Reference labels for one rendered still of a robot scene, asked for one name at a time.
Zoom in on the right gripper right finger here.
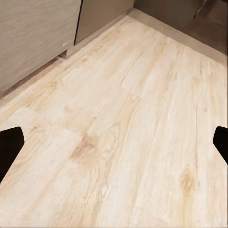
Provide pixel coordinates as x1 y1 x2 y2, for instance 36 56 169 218
213 126 228 165

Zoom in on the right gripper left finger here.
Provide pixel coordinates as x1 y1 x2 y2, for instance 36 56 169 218
0 126 25 183

